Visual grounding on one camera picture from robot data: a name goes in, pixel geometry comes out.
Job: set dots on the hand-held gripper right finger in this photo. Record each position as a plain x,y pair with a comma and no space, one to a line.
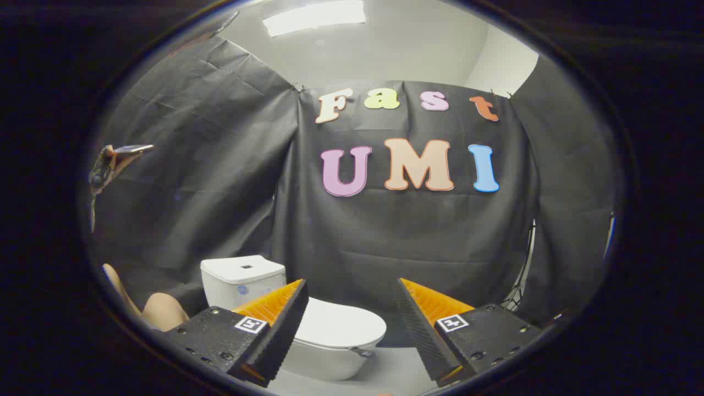
418,330

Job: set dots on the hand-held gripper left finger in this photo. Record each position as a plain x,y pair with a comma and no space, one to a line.
286,330

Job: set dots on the white toilet lid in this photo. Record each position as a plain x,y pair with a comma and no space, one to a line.
341,324

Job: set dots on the smartphone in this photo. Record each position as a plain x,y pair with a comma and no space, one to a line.
135,148

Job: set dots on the white toilet body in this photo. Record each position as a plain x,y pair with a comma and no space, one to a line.
242,275

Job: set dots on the black backdrop cloth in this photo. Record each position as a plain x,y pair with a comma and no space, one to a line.
385,236

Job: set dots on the black tripod stand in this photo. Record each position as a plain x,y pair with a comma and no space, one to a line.
520,291

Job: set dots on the person's leg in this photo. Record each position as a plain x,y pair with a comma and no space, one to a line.
165,313

